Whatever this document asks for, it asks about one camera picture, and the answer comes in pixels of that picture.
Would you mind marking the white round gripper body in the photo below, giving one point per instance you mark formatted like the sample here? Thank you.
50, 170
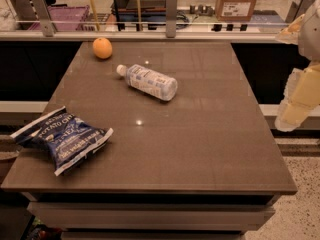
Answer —
310, 34

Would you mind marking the grey metal rail post left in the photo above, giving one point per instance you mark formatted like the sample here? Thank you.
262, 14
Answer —
47, 27

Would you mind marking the blue potato chips bag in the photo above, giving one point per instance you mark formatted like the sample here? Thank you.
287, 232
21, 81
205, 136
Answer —
68, 139

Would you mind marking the grey metal rail post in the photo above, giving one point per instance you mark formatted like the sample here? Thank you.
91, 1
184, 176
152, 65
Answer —
171, 12
47, 27
297, 8

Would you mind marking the grey metal rail post middle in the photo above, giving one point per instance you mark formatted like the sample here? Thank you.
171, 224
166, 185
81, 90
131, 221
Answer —
171, 12

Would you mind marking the orange fruit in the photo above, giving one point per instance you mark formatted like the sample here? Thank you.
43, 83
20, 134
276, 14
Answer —
102, 48

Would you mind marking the brown cardboard box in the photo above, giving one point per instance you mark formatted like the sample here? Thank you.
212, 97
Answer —
234, 10

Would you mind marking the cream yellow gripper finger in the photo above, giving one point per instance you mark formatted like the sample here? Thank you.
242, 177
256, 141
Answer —
289, 35
301, 97

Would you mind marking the grey metal rail post right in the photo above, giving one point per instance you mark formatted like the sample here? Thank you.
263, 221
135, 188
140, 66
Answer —
297, 8

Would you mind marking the purple plastic crate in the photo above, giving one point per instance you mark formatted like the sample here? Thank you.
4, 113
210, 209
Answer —
68, 18

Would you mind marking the clear plastic water bottle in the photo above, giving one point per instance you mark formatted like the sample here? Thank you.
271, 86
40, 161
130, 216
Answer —
149, 81

